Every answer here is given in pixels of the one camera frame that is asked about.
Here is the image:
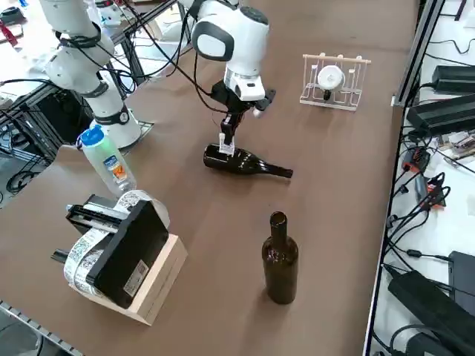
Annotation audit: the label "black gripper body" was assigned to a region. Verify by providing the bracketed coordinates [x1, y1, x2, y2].
[211, 82, 257, 114]

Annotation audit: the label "white printed label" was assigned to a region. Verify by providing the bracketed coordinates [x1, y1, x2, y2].
[217, 133, 235, 156]

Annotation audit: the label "black glass wine bottle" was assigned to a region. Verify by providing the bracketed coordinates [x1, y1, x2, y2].
[202, 142, 294, 180]

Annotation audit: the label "clear plastic bottle blue cap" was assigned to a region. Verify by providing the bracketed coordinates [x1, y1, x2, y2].
[76, 124, 137, 197]

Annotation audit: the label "black label dispenser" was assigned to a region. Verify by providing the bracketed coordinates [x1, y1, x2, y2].
[51, 192, 170, 311]

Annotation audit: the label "brown glass wine bottle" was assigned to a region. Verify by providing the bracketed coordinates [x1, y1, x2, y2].
[261, 211, 300, 306]

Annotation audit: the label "white label roll strip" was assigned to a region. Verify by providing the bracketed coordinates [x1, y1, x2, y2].
[62, 188, 171, 297]

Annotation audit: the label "black flat box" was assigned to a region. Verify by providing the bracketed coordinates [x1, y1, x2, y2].
[447, 250, 475, 309]

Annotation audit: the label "white cup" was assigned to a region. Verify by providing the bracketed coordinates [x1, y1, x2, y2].
[316, 65, 344, 92]

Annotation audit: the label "light wooden box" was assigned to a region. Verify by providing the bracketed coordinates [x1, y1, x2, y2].
[73, 234, 189, 327]

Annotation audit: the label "red black device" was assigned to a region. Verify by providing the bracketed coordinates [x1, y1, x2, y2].
[402, 146, 431, 174]

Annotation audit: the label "black ribbed power adapter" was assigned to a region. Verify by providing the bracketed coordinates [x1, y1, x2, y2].
[406, 94, 475, 136]

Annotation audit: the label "orange black tool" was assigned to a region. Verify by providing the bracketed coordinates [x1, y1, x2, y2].
[415, 172, 452, 211]

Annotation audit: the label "large black power adapter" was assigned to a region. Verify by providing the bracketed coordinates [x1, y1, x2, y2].
[387, 269, 475, 356]

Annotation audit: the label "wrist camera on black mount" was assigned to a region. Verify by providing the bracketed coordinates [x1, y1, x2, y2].
[251, 90, 278, 119]

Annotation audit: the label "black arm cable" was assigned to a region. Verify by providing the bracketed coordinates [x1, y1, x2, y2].
[55, 0, 231, 123]

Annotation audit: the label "white wire cup rack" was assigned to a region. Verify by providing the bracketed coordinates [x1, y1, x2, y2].
[299, 53, 372, 112]

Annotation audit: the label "black frame cart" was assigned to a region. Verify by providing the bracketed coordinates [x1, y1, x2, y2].
[0, 79, 94, 164]

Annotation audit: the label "aluminium camera post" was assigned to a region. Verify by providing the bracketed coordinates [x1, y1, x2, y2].
[391, 0, 446, 108]

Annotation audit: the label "tangled black cables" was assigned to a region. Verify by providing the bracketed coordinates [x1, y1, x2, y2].
[381, 125, 457, 268]

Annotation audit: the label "red tool handle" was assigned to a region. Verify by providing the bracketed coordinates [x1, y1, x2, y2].
[0, 20, 18, 47]

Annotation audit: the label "aluminium table edge rail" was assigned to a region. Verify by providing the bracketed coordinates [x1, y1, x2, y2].
[0, 298, 86, 356]

